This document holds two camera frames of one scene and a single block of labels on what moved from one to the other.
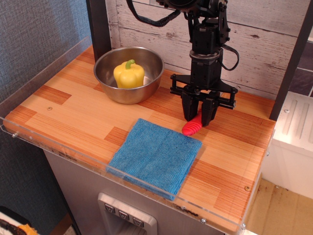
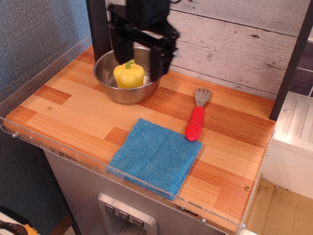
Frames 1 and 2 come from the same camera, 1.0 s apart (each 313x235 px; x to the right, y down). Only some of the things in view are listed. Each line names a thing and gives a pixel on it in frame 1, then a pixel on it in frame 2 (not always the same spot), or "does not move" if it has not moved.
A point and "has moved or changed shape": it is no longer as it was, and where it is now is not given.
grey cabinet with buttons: x=99 y=204 does not move
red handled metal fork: x=193 y=125 has moved or changed shape
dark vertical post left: x=97 y=13 does not move
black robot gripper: x=205 y=79 -> x=146 y=22
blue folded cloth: x=155 y=158 does not move
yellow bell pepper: x=129 y=75 does not move
